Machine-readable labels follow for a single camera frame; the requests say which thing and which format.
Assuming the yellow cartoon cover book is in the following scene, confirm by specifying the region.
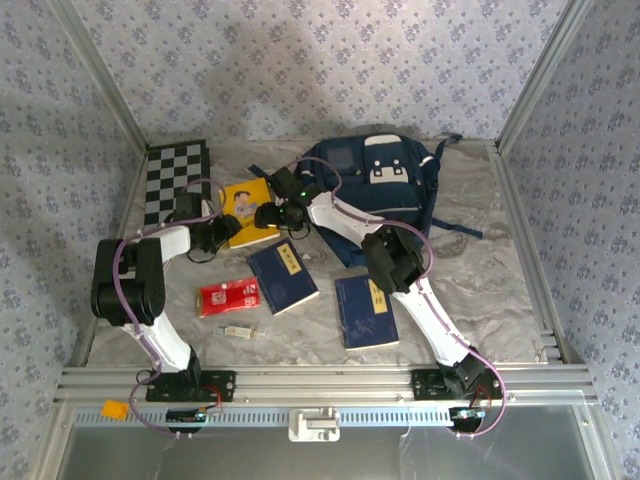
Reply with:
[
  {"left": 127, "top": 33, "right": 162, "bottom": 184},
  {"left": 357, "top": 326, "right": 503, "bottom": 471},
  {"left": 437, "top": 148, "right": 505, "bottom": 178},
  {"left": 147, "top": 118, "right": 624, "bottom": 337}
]
[{"left": 218, "top": 177, "right": 282, "bottom": 251}]

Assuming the blue book with yellow label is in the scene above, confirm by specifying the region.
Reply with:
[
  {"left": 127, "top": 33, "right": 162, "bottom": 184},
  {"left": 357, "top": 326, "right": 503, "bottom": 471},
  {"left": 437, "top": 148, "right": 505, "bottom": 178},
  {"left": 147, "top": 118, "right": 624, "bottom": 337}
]
[{"left": 247, "top": 238, "right": 321, "bottom": 317}]

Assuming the navy blue backpack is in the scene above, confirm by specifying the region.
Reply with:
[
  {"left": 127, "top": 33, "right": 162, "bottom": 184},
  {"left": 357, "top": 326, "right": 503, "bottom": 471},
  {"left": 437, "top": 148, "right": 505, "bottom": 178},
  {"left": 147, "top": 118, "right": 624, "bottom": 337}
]
[{"left": 248, "top": 131, "right": 484, "bottom": 269}]

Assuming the blue book with bamboo print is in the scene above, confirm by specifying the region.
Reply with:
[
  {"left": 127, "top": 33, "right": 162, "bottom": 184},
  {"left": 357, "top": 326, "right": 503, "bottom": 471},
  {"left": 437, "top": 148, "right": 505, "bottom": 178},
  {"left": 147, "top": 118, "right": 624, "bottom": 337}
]
[{"left": 333, "top": 273, "right": 400, "bottom": 352}]

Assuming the red pencil pouch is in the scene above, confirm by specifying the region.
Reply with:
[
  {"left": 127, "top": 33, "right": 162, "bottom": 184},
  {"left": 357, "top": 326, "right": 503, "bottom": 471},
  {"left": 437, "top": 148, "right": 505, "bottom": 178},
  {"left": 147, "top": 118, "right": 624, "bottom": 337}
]
[{"left": 195, "top": 277, "right": 263, "bottom": 319}]

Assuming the black and grey chessboard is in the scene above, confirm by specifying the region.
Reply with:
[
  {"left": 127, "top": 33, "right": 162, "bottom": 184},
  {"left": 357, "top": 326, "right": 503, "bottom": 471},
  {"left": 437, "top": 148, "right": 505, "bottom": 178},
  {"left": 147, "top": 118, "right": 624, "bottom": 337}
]
[{"left": 141, "top": 139, "right": 212, "bottom": 236}]

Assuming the small item in clear wrapper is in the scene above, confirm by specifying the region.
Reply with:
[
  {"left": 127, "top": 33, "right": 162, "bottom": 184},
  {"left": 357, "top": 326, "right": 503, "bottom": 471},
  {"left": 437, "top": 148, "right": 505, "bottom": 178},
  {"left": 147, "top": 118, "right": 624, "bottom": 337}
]
[{"left": 215, "top": 323, "right": 271, "bottom": 344}]

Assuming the grey metal panel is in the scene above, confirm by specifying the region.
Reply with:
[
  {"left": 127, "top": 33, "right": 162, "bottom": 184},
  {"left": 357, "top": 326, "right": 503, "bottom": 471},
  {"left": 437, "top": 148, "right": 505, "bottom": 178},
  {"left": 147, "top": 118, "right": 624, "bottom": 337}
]
[{"left": 49, "top": 427, "right": 609, "bottom": 480}]

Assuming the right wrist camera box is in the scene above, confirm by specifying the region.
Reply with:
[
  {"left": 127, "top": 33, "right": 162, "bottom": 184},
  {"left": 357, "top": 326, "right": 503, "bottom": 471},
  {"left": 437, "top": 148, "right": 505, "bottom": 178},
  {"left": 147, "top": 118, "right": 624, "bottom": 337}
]
[{"left": 268, "top": 167, "right": 304, "bottom": 197}]

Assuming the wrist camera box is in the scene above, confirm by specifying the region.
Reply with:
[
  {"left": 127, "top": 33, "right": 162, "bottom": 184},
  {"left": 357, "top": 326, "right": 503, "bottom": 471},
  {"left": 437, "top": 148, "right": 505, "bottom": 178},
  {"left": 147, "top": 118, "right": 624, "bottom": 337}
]
[
  {"left": 172, "top": 193, "right": 204, "bottom": 224},
  {"left": 268, "top": 167, "right": 304, "bottom": 197}
]

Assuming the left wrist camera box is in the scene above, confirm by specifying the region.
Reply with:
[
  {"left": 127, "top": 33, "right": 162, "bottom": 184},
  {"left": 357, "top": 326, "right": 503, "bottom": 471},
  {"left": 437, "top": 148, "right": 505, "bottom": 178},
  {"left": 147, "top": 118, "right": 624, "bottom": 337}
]
[{"left": 172, "top": 193, "right": 204, "bottom": 224}]

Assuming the aluminium table side rail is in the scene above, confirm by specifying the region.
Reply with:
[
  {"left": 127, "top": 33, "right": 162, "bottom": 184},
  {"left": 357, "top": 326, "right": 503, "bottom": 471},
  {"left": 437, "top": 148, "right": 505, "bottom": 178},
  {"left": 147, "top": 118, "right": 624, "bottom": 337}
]
[
  {"left": 492, "top": 142, "right": 569, "bottom": 365},
  {"left": 69, "top": 144, "right": 151, "bottom": 369}
]

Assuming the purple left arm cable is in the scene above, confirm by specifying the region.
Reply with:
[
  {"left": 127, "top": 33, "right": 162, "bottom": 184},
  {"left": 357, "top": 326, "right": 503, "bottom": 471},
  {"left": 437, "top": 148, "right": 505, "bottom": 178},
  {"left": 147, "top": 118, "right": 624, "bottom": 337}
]
[{"left": 112, "top": 178, "right": 227, "bottom": 441}]

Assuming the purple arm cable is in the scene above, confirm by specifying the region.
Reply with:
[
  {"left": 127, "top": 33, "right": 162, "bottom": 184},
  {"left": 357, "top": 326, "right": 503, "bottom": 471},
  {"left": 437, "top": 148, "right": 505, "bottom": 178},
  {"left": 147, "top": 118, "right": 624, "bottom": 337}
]
[
  {"left": 112, "top": 178, "right": 227, "bottom": 441},
  {"left": 292, "top": 157, "right": 506, "bottom": 441}
]

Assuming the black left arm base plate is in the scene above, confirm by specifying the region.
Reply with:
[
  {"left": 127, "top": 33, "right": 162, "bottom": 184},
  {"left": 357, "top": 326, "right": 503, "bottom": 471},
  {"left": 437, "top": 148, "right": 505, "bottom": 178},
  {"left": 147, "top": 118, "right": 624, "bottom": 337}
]
[{"left": 144, "top": 369, "right": 237, "bottom": 404}]

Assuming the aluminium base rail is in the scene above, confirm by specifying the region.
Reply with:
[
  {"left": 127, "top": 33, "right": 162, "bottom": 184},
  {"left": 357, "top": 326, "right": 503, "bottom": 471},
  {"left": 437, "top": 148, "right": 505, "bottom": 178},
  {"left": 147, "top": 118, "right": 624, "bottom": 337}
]
[{"left": 53, "top": 363, "right": 599, "bottom": 405}]

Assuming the grey slotted cable duct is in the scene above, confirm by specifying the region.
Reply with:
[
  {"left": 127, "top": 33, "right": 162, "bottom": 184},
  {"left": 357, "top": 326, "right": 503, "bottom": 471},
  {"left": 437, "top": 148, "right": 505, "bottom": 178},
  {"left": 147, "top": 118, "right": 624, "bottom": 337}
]
[{"left": 73, "top": 405, "right": 589, "bottom": 429}]

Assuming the aluminium frame post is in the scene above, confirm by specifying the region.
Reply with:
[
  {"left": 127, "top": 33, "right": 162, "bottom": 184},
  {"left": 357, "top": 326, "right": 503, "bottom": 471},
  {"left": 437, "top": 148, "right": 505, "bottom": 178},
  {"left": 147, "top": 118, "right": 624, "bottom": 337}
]
[
  {"left": 494, "top": 0, "right": 601, "bottom": 151},
  {"left": 47, "top": 0, "right": 151, "bottom": 151}
]

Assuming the white latch bracket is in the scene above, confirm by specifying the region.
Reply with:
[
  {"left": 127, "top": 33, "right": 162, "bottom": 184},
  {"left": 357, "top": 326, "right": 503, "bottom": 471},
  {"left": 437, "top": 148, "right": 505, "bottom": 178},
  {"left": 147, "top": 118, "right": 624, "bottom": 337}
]
[{"left": 288, "top": 407, "right": 342, "bottom": 444}]

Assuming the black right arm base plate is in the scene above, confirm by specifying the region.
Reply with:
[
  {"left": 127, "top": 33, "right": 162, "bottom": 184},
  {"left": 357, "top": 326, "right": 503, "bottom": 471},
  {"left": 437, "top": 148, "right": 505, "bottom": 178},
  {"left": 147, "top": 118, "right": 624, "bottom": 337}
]
[{"left": 410, "top": 368, "right": 501, "bottom": 401}]

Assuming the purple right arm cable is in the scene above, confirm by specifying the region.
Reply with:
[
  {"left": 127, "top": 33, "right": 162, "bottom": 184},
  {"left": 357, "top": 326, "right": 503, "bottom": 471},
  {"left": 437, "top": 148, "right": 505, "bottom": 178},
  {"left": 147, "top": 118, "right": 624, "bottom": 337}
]
[{"left": 292, "top": 157, "right": 506, "bottom": 441}]

